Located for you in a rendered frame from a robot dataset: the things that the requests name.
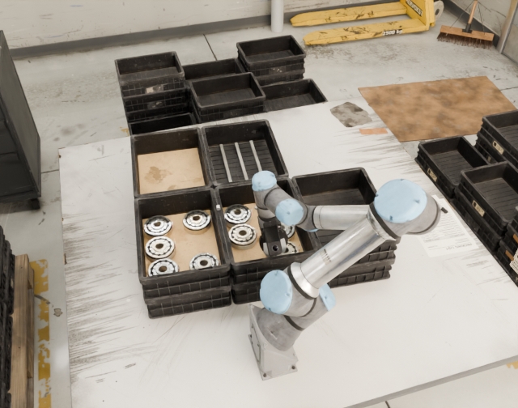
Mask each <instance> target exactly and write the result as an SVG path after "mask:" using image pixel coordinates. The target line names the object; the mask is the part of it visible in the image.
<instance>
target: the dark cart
mask: <svg viewBox="0 0 518 408"><path fill-rule="evenodd" d="M38 197H41V166H40V135H39V133H38V131H37V128H36V124H35V122H34V119H33V116H32V112H31V110H30V108H29V105H28V101H27V98H26V96H25V93H24V91H23V87H22V84H21V82H20V79H19V75H18V72H17V70H16V68H15V64H14V61H13V58H12V56H11V52H10V50H9V47H8V44H7V42H6V37H5V35H4V32H3V30H0V205H2V204H6V203H10V202H18V201H23V200H27V199H31V202H32V205H33V206H34V208H35V210H36V209H39V208H40V203H39V199H38Z"/></svg>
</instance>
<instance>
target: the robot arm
mask: <svg viewBox="0 0 518 408"><path fill-rule="evenodd" d="M276 182H277V181H276V179H275V175H274V174H273V173H272V172H269V171H261V172H258V173H256V174H255V175H254V176H253V178H252V183H253V187H252V188H253V193H254V198H255V203H256V206H255V207H254V209H255V210H257V213H258V216H257V219H258V224H259V228H260V231H261V236H260V238H259V245H260V247H261V249H262V251H263V253H264V254H265V255H266V256H267V257H270V256H276V255H280V254H281V253H284V252H285V250H286V248H287V242H288V236H287V233H286V231H285V230H283V227H281V222H282V223H284V224H286V225H287V226H291V225H295V226H297V227H301V228H302V229H304V230H305V231H309V232H315V231H317V230H319V229H331V230H345V231H344V232H342V233H341V234H340V235H338V236H337V237H335V238H334V239H333V240H331V241H330V242H329V243H328V244H326V245H325V246H324V247H322V248H321V249H319V250H318V251H317V252H315V253H314V254H313V255H311V256H310V257H309V258H308V259H307V260H305V261H304V262H302V263H298V262H294V263H292V264H291V265H289V266H288V267H287V268H286V269H285V270H283V271H281V270H273V271H270V272H269V273H268V274H267V275H266V276H265V277H264V278H263V280H262V282H261V289H260V297H261V302H262V303H263V305H264V306H265V307H264V308H262V309H260V310H259V311H258V312H257V315H256V319H257V325H258V327H259V329H260V331H261V333H262V334H263V336H264V337H265V339H266V340H267V341H268V342H269V343H270V344H271V345H272V346H274V347H275V348H276V349H278V350H280V351H287V350H289V349H290V348H291V347H293V345H294V344H295V340H296V339H297V338H298V337H299V336H300V334H301V333H302V332H303V331H304V330H305V329H307V328H308V327H309V326H310V325H311V324H312V323H314V322H315V321H317V320H318V319H319V318H321V317H322V316H323V315H325V314H326V313H327V312H329V311H330V309H331V308H333V307H334V306H335V304H336V300H335V297H334V295H333V293H332V291H331V290H330V288H329V286H328V285H327V282H328V281H330V280H331V279H333V278H334V277H336V276H337V275H338V274H340V273H341V272H342V271H343V270H345V269H347V268H348V267H349V266H351V265H353V264H354V263H355V262H357V260H359V259H360V258H362V257H363V256H365V255H366V254H368V253H369V252H371V251H372V250H373V249H374V248H376V247H377V246H378V245H380V244H382V243H383V242H384V241H386V240H397V239H398V238H400V237H401V236H403V235H415V236H420V235H425V234H427V233H429V232H431V231H433V230H434V229H435V228H436V227H437V225H438V223H439V220H440V216H441V211H440V207H439V204H438V202H437V201H436V200H435V199H434V198H433V197H432V196H431V195H430V194H428V193H427V192H426V191H424V190H423V188H422V187H421V186H420V185H418V184H416V183H414V182H412V181H409V180H407V179H394V180H390V181H388V182H386V183H385V184H383V185H382V186H381V187H380V188H379V189H378V191H377V193H376V197H375V201H374V202H372V203H371V204H370V205H344V206H308V205H306V204H304V203H302V202H300V201H298V200H296V199H294V198H292V197H291V196H290V195H288V194H287V193H286V192H285V191H284V190H283V189H281V188H280V187H279V186H278V185H277V184H276ZM280 221H281V222H280Z"/></svg>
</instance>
